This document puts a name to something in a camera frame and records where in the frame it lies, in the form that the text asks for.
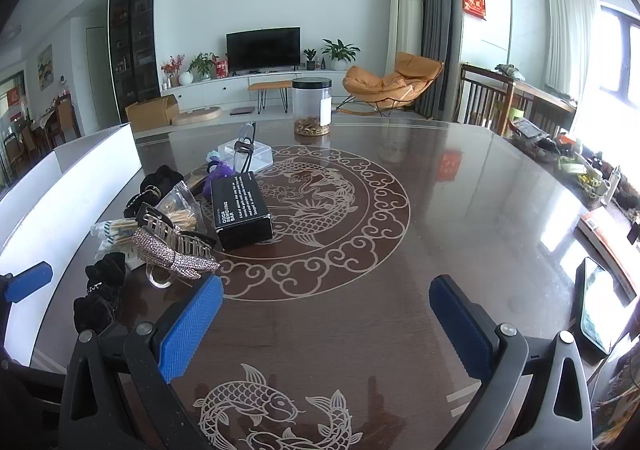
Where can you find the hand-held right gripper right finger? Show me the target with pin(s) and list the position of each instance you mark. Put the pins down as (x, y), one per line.
(462, 325)

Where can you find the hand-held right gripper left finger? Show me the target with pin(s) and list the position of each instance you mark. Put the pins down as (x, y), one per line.
(192, 325)

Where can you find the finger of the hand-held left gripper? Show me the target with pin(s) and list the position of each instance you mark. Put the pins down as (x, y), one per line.
(30, 281)

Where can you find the black velvet scrunchie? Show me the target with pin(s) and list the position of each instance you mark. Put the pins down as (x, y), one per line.
(162, 177)
(92, 315)
(105, 267)

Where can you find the rhinestone hair claw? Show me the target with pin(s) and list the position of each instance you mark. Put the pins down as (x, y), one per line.
(170, 250)

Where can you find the bag of cotton swabs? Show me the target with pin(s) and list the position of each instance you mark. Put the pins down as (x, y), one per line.
(115, 230)

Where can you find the white storage box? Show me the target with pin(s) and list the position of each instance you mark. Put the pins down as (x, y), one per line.
(75, 190)

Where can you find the bag of toothpicks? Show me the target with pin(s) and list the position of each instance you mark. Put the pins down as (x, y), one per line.
(177, 210)

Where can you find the black rectangular box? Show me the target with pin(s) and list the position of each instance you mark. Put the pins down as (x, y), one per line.
(240, 210)

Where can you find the purple toy figure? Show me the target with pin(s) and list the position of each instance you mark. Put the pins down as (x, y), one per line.
(220, 171)

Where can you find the clear plastic box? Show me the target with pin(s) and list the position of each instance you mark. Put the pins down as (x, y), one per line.
(260, 155)

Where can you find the eyeglasses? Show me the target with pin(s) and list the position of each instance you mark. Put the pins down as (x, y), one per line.
(247, 130)

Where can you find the wooden dining chair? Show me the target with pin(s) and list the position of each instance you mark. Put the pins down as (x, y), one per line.
(67, 120)

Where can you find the red and white book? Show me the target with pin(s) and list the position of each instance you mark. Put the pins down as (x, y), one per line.
(600, 230)

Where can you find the red door poster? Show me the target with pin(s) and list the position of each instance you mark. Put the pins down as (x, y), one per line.
(13, 96)

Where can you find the tea set clutter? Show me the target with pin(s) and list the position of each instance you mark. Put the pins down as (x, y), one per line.
(585, 165)

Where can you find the cardboard box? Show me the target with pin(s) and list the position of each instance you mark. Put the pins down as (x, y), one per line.
(150, 115)

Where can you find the oval wooden board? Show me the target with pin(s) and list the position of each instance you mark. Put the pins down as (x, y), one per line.
(197, 116)

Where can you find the dark flat floor scale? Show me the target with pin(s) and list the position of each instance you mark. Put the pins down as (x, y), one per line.
(242, 111)

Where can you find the wooden slatted armchair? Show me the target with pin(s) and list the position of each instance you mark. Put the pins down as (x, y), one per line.
(480, 95)

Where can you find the white television cabinet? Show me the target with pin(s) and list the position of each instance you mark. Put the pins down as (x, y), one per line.
(210, 90)

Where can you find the white round vase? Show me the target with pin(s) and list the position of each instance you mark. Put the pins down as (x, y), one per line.
(186, 78)

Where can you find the clear jar with black lid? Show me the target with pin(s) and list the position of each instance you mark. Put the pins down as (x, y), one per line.
(311, 105)

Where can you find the wooden bench with metal legs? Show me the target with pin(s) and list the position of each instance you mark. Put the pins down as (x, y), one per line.
(270, 85)

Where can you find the orange lounge chair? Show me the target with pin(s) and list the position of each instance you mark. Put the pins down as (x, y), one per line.
(400, 75)

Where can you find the grey folded cloth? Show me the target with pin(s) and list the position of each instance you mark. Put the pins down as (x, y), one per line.
(510, 71)

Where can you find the red flower bouquet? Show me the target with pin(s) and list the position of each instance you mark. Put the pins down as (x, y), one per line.
(172, 66)

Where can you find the red gift box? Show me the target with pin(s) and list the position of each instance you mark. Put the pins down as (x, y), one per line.
(222, 68)

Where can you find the bushy potted plant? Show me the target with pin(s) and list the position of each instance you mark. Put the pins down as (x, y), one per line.
(202, 64)

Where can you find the black display cabinet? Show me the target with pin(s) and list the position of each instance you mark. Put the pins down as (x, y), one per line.
(135, 40)

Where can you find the flat screen television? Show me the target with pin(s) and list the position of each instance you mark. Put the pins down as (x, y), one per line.
(262, 50)

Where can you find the small potted plant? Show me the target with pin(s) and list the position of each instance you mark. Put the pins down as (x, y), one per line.
(310, 55)

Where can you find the large potted plant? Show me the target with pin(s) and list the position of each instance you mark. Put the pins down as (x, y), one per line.
(340, 52)

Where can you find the white sheer curtain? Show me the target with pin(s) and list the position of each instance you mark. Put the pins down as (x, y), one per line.
(570, 30)

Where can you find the covered standing air conditioner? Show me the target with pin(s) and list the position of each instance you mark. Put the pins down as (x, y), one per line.
(405, 15)

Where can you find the dark framed window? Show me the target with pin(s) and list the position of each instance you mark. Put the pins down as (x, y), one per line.
(620, 50)

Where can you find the grey curtain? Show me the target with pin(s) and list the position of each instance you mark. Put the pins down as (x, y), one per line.
(435, 5)

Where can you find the tablet with dark frame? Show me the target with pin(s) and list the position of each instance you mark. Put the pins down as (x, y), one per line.
(595, 305)

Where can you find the framed wall painting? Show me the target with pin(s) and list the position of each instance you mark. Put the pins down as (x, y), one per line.
(45, 67)

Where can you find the red wall hanging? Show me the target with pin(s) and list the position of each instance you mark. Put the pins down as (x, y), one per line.
(475, 0)

